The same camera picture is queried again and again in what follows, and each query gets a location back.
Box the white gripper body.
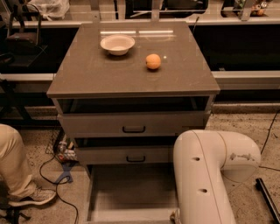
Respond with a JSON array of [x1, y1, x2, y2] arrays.
[[170, 208, 182, 224]]

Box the grey drawer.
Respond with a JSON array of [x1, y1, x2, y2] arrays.
[[75, 146, 173, 165], [58, 111, 210, 138], [84, 164, 178, 224]]

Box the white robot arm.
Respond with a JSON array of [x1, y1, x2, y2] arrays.
[[172, 129, 261, 224]]

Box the grey drawer cabinet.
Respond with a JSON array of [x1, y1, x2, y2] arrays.
[[46, 21, 221, 176]]

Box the black bar on floor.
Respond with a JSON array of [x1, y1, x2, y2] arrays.
[[255, 178, 280, 224]]

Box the blue clamp tool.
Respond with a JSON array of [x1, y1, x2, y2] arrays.
[[55, 161, 76, 185]]

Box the clutter beside cabinet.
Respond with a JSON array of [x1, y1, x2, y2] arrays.
[[45, 128, 78, 163]]

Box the grey sneaker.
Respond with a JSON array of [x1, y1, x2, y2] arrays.
[[9, 187, 56, 207]]

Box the orange fruit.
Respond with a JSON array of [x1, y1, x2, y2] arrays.
[[145, 54, 161, 70]]

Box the office chair base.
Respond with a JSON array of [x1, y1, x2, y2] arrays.
[[0, 203, 31, 224]]

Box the person leg beige trousers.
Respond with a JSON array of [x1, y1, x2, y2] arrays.
[[0, 124, 36, 200]]

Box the white bowl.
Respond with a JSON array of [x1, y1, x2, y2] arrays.
[[101, 34, 135, 56]]

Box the black chair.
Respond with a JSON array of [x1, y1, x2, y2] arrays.
[[5, 4, 47, 67]]

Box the white plastic bag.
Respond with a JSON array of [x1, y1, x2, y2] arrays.
[[27, 0, 70, 21]]

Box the black floor cable left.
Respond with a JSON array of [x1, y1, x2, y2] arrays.
[[38, 156, 80, 224]]

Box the black floor cable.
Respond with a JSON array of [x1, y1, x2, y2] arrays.
[[258, 108, 280, 172], [38, 156, 80, 224]]

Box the black floor cable right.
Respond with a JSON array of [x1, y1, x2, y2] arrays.
[[258, 108, 280, 172]]

